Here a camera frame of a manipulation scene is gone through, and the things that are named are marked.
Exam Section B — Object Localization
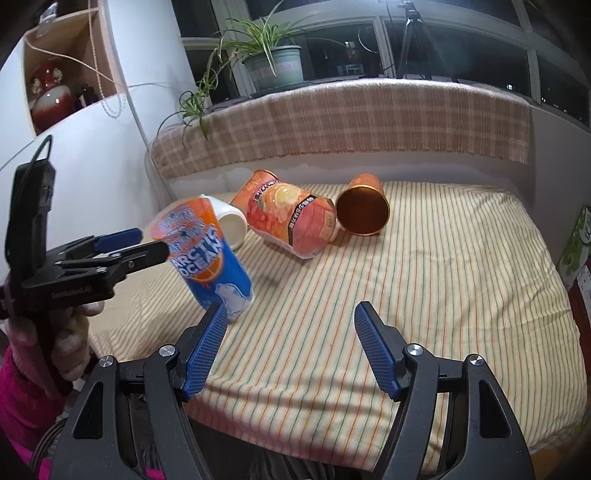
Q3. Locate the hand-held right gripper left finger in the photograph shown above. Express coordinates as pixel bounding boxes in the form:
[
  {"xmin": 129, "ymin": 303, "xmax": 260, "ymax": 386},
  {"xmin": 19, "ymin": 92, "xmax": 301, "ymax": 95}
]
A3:
[{"xmin": 45, "ymin": 302, "xmax": 229, "ymax": 480}]

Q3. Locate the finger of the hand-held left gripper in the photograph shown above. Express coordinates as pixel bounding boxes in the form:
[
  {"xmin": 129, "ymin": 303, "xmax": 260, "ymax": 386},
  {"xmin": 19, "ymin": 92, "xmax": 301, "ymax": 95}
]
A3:
[
  {"xmin": 59, "ymin": 239, "xmax": 171, "ymax": 286},
  {"xmin": 52, "ymin": 227, "xmax": 144, "ymax": 260}
]

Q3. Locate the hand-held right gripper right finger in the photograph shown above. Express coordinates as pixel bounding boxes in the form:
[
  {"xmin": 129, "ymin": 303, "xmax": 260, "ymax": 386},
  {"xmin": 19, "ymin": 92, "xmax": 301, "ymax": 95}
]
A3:
[{"xmin": 353, "ymin": 301, "xmax": 530, "ymax": 480}]

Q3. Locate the blue and orange printed cup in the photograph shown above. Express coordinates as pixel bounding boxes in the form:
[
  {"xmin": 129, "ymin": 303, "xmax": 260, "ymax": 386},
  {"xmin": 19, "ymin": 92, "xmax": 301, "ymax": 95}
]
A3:
[{"xmin": 145, "ymin": 196, "xmax": 254, "ymax": 323}]

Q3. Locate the white cup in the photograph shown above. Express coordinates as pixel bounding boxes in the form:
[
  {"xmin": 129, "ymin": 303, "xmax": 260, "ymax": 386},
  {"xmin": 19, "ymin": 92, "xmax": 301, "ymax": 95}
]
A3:
[{"xmin": 198, "ymin": 194, "xmax": 249, "ymax": 253}]

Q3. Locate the plain orange cup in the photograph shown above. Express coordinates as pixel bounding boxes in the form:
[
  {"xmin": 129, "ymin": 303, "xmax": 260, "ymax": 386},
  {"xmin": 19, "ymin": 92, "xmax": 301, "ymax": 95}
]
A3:
[{"xmin": 335, "ymin": 173, "xmax": 391, "ymax": 237}]

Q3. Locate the orange fruit printed cup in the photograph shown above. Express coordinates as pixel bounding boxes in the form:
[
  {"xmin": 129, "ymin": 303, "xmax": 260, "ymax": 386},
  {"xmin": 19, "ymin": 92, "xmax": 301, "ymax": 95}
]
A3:
[{"xmin": 229, "ymin": 169, "xmax": 338, "ymax": 260}]

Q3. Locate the person's left hand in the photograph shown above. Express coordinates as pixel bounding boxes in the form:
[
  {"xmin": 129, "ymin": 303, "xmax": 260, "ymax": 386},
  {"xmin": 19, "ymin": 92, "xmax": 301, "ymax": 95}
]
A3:
[{"xmin": 0, "ymin": 301, "xmax": 105, "ymax": 394}]

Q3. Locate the striped yellow cloth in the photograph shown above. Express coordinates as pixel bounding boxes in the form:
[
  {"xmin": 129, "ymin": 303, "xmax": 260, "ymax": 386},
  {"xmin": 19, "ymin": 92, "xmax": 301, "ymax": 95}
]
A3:
[{"xmin": 87, "ymin": 179, "xmax": 583, "ymax": 468}]

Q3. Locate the red round vase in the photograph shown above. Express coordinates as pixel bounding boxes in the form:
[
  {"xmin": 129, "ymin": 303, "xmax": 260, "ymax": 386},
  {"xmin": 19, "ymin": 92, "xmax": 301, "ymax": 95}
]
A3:
[{"xmin": 30, "ymin": 62, "xmax": 75, "ymax": 133}]

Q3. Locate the green spider plant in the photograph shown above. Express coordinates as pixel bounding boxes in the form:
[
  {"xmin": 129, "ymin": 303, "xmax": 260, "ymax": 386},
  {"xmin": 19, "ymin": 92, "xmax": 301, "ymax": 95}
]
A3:
[{"xmin": 156, "ymin": 0, "xmax": 348, "ymax": 145}]

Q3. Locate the green printed box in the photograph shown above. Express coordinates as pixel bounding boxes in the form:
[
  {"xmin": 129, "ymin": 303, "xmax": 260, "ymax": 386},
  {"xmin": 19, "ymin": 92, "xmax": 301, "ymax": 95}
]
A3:
[{"xmin": 556, "ymin": 205, "xmax": 591, "ymax": 288}]

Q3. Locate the plaid brown blanket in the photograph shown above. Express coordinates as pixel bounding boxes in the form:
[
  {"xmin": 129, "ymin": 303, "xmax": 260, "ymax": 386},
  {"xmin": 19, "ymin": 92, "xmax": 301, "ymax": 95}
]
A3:
[{"xmin": 151, "ymin": 78, "xmax": 533, "ymax": 182}]

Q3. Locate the grey plant pot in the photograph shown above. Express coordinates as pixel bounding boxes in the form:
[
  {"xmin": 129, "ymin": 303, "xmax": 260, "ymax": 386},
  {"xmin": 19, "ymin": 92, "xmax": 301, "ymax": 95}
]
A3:
[{"xmin": 240, "ymin": 44, "xmax": 306, "ymax": 93}]

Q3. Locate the black tripod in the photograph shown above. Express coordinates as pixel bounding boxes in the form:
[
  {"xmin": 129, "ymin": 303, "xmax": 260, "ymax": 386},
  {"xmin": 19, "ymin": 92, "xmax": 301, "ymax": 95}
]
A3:
[{"xmin": 394, "ymin": 0, "xmax": 435, "ymax": 80}]

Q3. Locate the white cable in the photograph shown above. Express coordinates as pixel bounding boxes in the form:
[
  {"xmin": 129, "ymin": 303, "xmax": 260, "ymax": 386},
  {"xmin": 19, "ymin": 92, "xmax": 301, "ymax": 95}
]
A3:
[{"xmin": 25, "ymin": 27, "xmax": 172, "ymax": 200}]

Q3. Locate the white beaded cord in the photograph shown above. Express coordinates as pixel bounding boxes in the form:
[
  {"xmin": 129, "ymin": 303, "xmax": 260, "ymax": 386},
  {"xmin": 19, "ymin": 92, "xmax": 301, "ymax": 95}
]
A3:
[{"xmin": 87, "ymin": 0, "xmax": 128, "ymax": 119}]

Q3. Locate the wooden wall shelf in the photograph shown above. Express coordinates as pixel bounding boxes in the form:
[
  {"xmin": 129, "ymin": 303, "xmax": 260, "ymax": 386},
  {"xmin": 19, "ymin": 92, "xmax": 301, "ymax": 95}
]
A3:
[{"xmin": 20, "ymin": 0, "xmax": 129, "ymax": 137}]

